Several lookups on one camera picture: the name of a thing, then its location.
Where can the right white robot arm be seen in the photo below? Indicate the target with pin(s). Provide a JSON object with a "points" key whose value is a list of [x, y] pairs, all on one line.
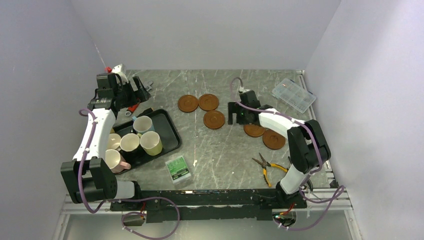
{"points": [[308, 147]]}

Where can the pink mug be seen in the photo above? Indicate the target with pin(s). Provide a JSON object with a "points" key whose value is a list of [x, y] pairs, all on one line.
{"points": [[115, 161]]}

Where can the brown coaster one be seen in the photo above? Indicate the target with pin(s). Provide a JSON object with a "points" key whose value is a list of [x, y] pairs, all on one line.
{"points": [[187, 103]]}

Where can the green screw box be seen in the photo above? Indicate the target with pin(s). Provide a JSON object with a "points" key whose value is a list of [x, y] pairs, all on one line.
{"points": [[178, 170]]}

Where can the yellow-green mug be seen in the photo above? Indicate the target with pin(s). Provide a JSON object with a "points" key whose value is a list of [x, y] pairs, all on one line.
{"points": [[151, 143]]}

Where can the orange-yellow mug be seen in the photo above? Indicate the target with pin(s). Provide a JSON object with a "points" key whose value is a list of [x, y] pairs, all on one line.
{"points": [[114, 142]]}

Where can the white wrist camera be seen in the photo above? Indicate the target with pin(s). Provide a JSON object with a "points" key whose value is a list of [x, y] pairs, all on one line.
{"points": [[242, 90], [119, 70]]}

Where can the brown coaster six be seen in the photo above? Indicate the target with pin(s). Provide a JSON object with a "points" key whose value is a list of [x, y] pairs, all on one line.
{"points": [[273, 140]]}

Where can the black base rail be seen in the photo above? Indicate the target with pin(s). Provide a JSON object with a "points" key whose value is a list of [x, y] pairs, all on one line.
{"points": [[166, 205]]}

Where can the brown coaster four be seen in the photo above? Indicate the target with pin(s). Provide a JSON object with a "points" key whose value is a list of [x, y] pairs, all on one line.
{"points": [[253, 130]]}

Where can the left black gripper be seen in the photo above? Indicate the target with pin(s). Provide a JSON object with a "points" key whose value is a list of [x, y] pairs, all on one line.
{"points": [[141, 94]]}

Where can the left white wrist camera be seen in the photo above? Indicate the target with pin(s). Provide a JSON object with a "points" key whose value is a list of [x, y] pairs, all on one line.
{"points": [[119, 70]]}

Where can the black mug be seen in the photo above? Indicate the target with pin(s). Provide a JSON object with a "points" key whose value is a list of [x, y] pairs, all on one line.
{"points": [[130, 146]]}

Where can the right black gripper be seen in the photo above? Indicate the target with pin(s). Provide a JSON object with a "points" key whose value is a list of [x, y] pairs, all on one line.
{"points": [[234, 108]]}

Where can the brown coaster three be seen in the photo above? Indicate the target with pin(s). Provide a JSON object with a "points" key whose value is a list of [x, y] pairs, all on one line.
{"points": [[214, 119]]}

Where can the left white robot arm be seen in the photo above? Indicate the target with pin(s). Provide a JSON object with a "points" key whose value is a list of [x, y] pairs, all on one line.
{"points": [[87, 176]]}

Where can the black plastic tray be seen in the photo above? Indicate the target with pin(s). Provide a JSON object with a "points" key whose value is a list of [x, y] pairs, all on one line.
{"points": [[163, 125]]}

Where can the clear plastic organizer box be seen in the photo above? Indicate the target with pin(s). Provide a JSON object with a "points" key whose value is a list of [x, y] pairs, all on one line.
{"points": [[294, 95]]}

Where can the yellow handled pliers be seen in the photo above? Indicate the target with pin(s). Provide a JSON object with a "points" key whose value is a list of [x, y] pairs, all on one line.
{"points": [[265, 164]]}

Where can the red handled wrench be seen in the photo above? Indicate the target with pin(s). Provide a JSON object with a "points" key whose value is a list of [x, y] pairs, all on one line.
{"points": [[130, 110]]}

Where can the light blue mug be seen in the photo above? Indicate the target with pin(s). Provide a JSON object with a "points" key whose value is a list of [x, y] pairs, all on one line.
{"points": [[142, 124]]}

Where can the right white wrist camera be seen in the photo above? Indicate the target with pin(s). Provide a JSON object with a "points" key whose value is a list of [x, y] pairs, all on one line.
{"points": [[242, 90]]}

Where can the brown coaster two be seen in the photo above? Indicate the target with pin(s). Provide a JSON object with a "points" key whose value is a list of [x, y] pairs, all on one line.
{"points": [[208, 102]]}

